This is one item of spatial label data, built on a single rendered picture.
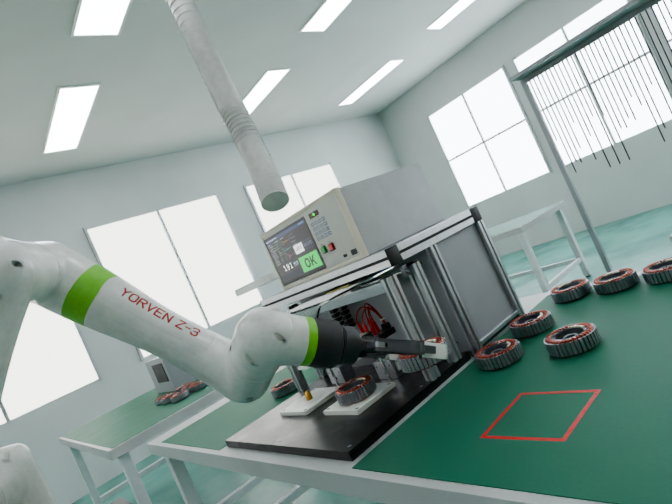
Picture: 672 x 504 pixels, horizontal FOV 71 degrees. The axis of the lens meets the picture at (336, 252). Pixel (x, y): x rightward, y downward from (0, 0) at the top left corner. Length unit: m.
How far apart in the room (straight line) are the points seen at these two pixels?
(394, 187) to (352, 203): 0.19
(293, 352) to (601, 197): 7.04
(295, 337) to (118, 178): 5.70
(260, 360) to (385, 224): 0.66
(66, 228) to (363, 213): 5.06
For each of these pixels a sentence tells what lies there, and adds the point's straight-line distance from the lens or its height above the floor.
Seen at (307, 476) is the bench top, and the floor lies 0.73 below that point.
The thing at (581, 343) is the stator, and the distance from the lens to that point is 1.13.
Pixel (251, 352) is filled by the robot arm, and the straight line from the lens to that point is 0.84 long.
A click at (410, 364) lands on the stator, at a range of 1.00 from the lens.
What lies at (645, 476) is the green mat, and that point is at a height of 0.75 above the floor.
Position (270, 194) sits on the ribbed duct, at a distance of 2.62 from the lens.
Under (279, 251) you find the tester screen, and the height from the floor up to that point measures 1.24.
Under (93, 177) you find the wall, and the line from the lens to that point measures 6.39.
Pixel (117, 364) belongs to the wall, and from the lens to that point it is 5.91.
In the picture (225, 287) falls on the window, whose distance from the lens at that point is 6.42.
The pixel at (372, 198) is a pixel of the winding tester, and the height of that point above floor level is 1.26.
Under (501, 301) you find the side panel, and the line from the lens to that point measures 1.51.
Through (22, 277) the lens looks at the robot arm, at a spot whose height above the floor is 1.32.
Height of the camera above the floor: 1.15
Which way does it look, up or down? 1 degrees up
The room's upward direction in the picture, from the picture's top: 24 degrees counter-clockwise
